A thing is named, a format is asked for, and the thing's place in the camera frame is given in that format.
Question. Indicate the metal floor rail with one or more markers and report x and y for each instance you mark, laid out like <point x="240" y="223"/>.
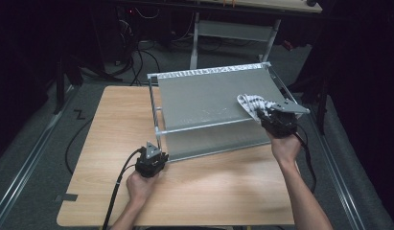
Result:
<point x="340" y="188"/>
<point x="25" y="167"/>

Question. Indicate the silver metal shelf rack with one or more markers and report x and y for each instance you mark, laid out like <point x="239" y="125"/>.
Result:
<point x="201" y="99"/>

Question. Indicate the desk with white legs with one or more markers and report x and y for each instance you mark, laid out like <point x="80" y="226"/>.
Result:
<point x="236" y="30"/>

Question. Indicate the dark computer tower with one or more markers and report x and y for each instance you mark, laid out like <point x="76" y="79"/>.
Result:
<point x="111" y="32"/>

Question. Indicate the grey tape piece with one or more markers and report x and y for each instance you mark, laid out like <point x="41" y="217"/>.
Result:
<point x="68" y="197"/>

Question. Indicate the white black patterned cloth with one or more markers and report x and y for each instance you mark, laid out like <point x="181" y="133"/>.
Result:
<point x="252" y="103"/>

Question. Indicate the person's right hand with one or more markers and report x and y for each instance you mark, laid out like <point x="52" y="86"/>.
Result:
<point x="285" y="150"/>

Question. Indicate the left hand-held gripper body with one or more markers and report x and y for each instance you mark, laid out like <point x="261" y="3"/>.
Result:
<point x="148" y="167"/>

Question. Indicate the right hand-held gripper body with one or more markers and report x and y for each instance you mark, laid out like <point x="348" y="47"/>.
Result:
<point x="279" y="124"/>

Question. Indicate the person's left hand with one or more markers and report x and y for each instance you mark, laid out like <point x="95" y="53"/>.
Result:
<point x="138" y="188"/>

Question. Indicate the dark metal stand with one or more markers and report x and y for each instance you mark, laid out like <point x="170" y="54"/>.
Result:
<point x="322" y="108"/>
<point x="59" y="89"/>

